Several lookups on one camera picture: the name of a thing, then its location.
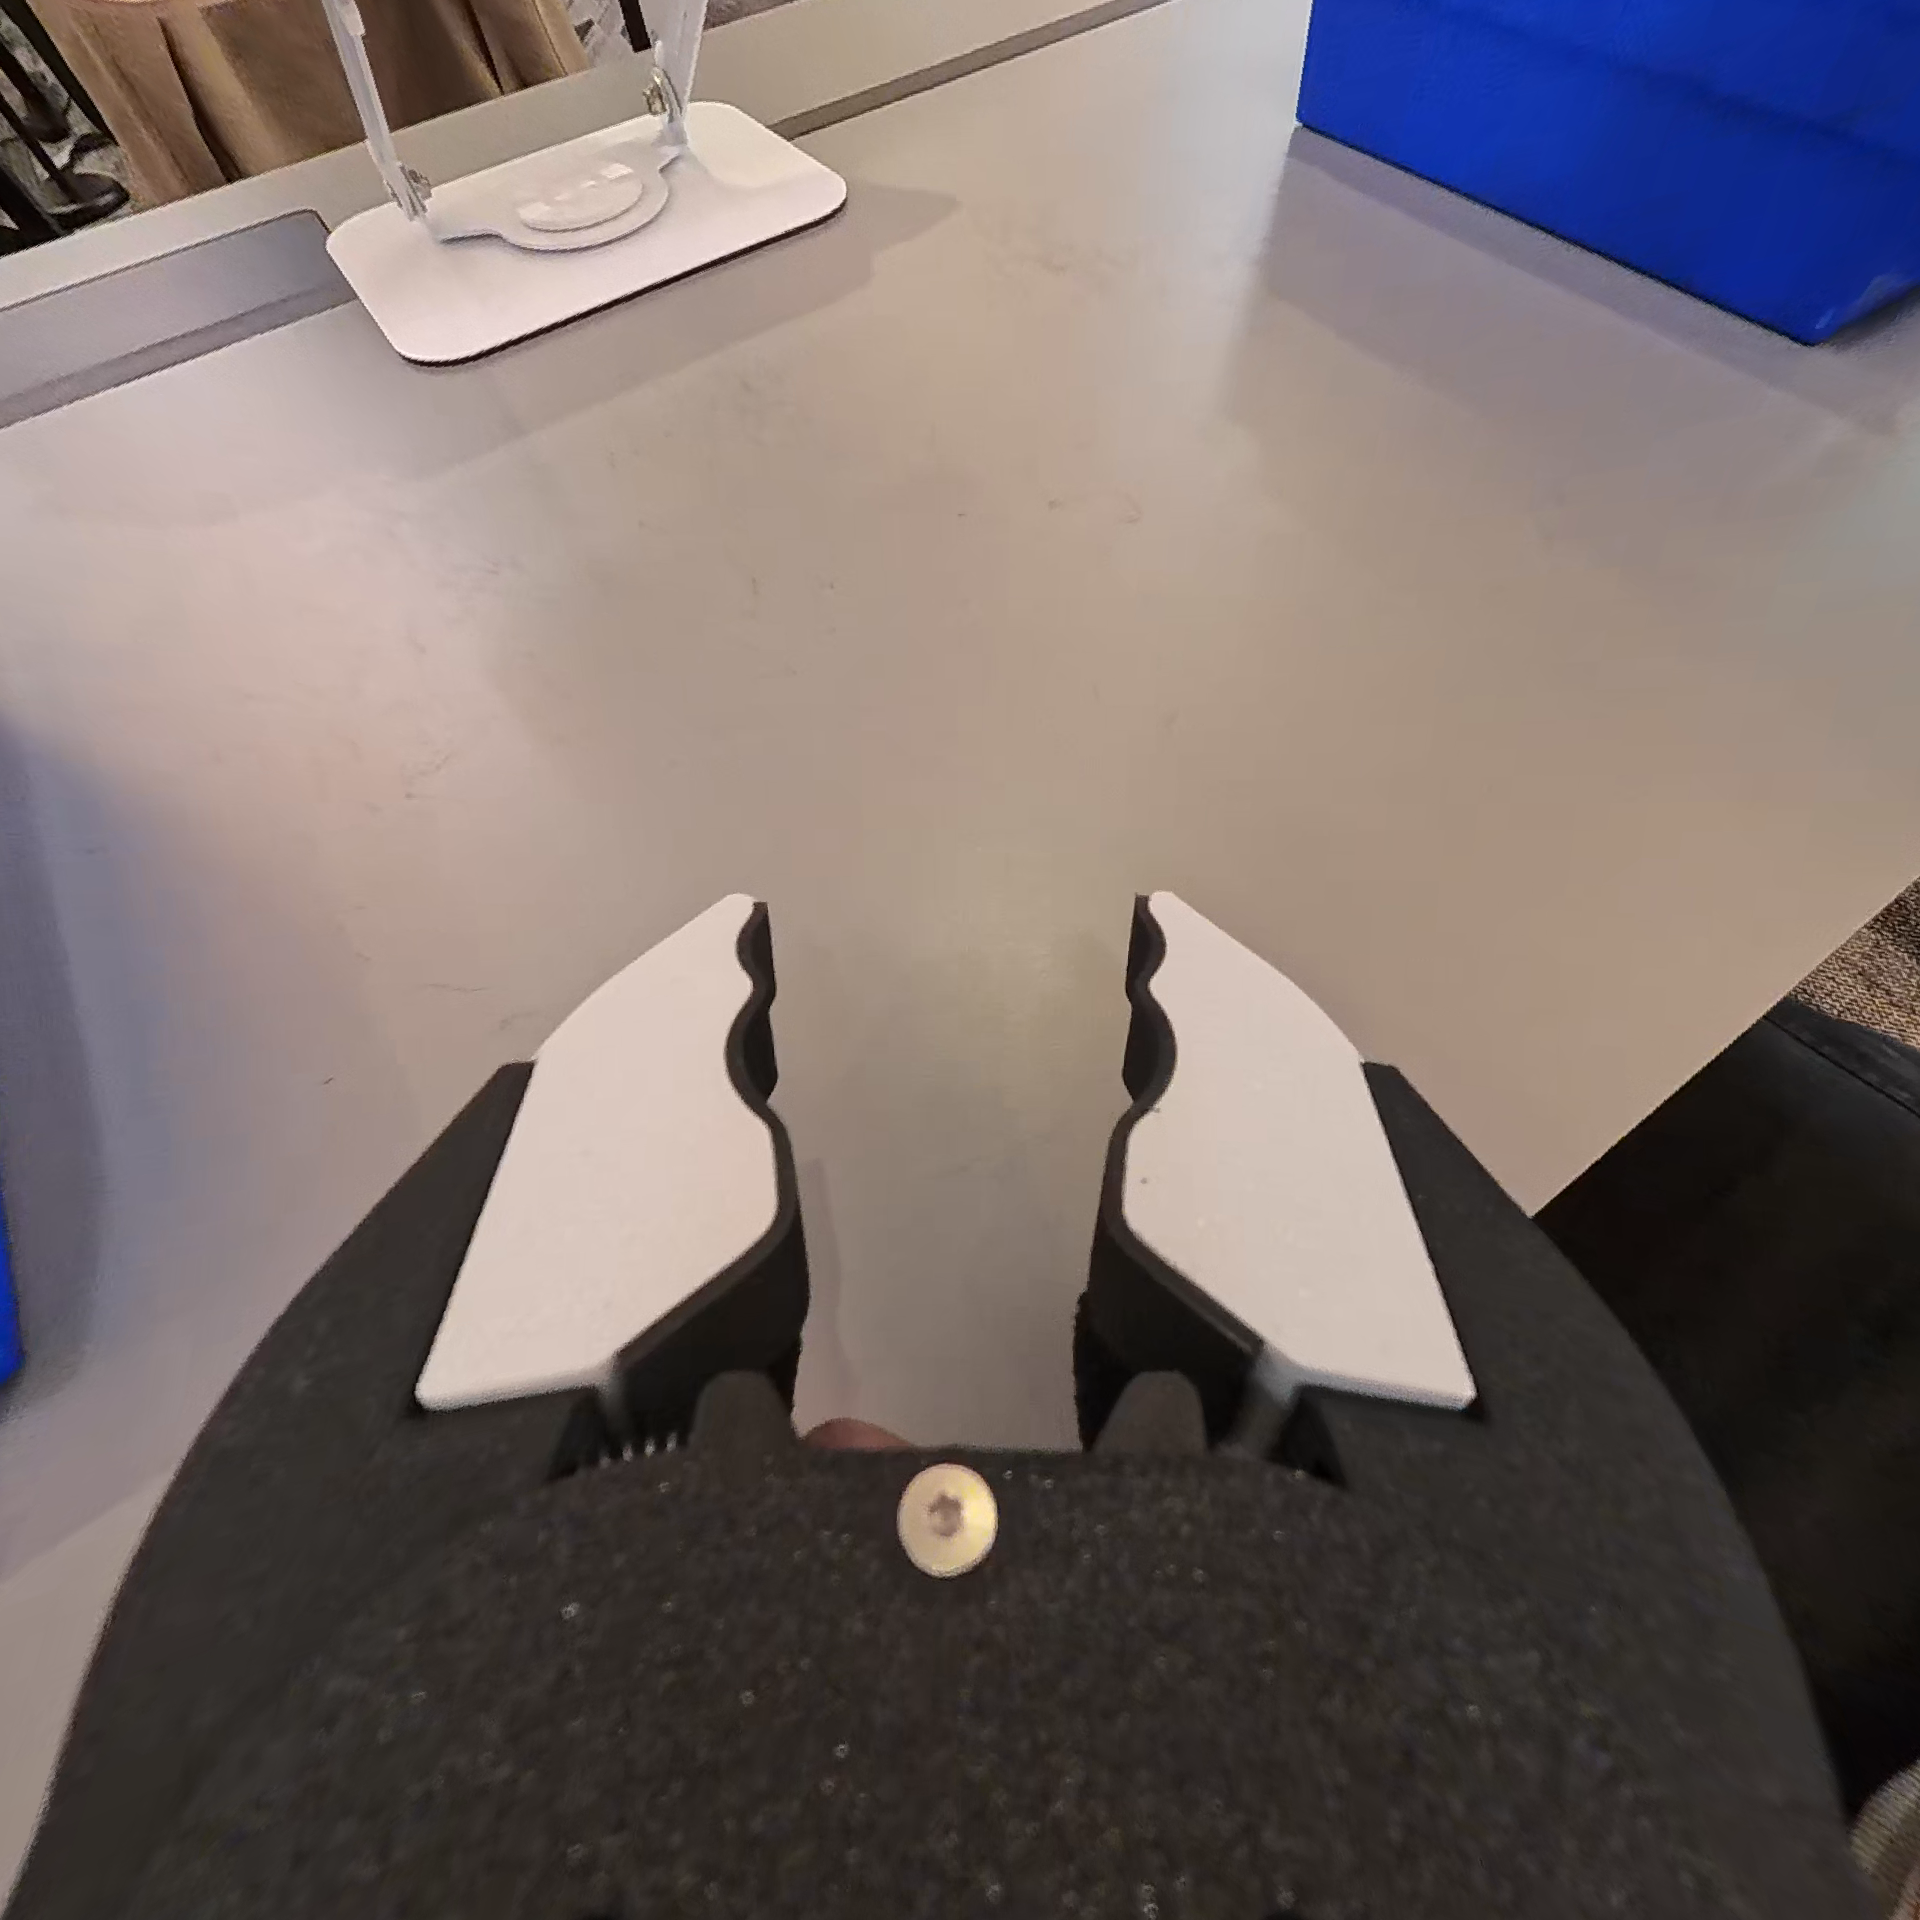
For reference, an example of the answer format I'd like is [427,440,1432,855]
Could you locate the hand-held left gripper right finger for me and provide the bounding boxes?
[1084,895,1484,1456]

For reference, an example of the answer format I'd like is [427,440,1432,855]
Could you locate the person's black pants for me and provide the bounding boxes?
[1529,997,1920,1824]

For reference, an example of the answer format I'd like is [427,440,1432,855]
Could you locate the person's cream sweater torso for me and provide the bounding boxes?
[1844,1770,1920,1920]

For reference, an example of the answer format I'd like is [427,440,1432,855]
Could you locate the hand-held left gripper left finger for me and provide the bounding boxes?
[412,895,811,1450]

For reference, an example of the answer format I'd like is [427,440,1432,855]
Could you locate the white desk stand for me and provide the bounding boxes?
[322,0,848,365]

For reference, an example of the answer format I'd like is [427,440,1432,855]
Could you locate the dark grey table cable tray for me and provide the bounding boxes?
[0,211,337,433]

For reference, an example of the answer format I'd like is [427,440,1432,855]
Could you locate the tan fabric drape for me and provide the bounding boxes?
[45,0,595,203]

